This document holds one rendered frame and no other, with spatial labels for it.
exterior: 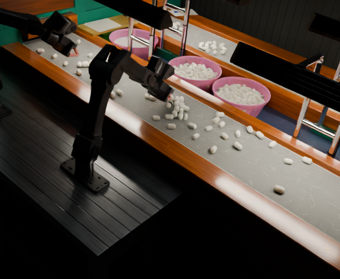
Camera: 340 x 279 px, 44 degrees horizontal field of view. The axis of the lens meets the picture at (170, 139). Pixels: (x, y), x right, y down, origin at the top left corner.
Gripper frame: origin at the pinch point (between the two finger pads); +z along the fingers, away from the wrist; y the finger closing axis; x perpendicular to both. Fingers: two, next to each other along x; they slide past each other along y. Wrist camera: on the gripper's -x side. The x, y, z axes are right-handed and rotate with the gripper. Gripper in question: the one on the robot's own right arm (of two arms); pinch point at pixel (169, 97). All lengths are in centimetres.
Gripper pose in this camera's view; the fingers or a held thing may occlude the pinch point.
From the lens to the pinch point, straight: 182.1
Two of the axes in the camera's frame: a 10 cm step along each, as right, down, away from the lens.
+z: 4.5, 2.5, 8.5
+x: -5.2, 8.5, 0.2
